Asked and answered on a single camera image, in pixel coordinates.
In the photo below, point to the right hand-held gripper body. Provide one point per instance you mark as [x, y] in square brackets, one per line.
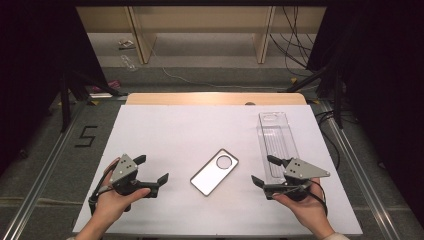
[300, 170]

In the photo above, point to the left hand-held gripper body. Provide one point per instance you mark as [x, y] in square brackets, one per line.
[124, 170]

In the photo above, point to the clear plastic tray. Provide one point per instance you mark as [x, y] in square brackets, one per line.
[276, 140]

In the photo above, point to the person's left hand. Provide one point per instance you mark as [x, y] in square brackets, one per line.
[110, 203]

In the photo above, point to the person's right hand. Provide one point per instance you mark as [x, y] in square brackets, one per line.
[310, 210]

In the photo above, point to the white board sheet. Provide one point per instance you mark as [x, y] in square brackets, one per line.
[183, 133]

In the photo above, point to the pink item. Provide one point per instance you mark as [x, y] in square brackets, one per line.
[113, 84]

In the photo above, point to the black stand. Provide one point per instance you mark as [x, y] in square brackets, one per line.
[65, 100]
[338, 100]

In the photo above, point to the clear plastic item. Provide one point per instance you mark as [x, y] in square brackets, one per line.
[128, 62]

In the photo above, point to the small grey floor item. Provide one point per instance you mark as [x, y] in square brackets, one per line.
[126, 43]

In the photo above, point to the dark curtain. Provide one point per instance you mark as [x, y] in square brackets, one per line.
[383, 83]
[33, 66]

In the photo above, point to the light wooden bench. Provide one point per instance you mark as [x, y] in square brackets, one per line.
[200, 20]

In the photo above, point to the aluminium rail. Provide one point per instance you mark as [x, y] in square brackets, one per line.
[360, 173]
[43, 176]

